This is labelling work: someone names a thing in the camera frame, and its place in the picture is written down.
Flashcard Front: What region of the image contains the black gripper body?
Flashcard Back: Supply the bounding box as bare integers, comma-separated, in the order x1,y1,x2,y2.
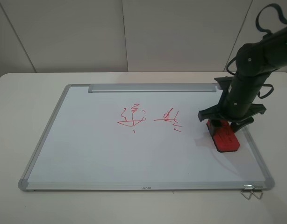
198,74,270,123

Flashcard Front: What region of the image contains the right metal hanging clip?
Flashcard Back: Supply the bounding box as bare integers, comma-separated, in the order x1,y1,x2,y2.
251,185,264,200

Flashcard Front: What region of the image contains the grey whiteboard pen tray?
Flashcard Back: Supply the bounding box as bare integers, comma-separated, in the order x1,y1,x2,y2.
88,84,216,93

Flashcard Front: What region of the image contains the red whiteboard eraser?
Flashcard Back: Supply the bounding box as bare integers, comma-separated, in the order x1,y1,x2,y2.
207,119,240,153

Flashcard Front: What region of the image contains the metal hanging clip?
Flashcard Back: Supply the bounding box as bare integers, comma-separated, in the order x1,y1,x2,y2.
241,185,253,200
251,185,264,200

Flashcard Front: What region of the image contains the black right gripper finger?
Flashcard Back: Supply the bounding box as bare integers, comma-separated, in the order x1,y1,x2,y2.
230,117,254,133

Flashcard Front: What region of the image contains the white aluminium-framed whiteboard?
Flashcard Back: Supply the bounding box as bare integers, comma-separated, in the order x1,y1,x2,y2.
18,84,274,191

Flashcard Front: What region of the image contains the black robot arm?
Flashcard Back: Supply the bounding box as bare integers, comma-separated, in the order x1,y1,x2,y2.
198,27,287,136

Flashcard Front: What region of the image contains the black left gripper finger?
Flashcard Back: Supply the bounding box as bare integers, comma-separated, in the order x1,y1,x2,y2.
211,119,222,128

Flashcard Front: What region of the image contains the left metal hanging clip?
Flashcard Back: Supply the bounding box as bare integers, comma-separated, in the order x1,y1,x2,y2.
241,185,253,200

